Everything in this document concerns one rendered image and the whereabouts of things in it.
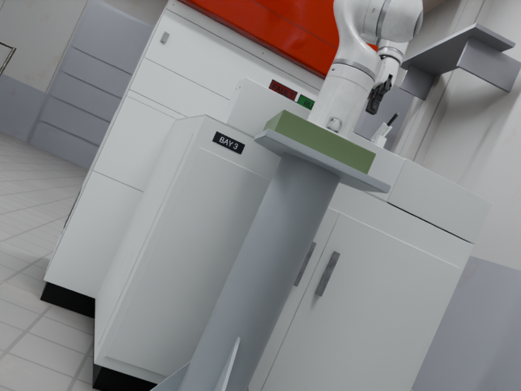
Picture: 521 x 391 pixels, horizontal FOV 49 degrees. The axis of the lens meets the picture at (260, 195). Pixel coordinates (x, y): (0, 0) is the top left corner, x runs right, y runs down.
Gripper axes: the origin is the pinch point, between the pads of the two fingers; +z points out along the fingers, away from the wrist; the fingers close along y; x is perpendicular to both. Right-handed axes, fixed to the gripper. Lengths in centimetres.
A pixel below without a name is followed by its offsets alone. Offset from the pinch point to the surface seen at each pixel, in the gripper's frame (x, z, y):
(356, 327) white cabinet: 23, 63, -8
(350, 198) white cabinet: 3.3, 29.1, -1.1
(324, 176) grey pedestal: -17.6, 34.0, 23.1
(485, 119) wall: 175, -122, -174
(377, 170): 7.5, 18.1, 1.3
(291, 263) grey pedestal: -16, 56, 18
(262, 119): -31.2, 19.6, 0.5
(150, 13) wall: -62, -359, -807
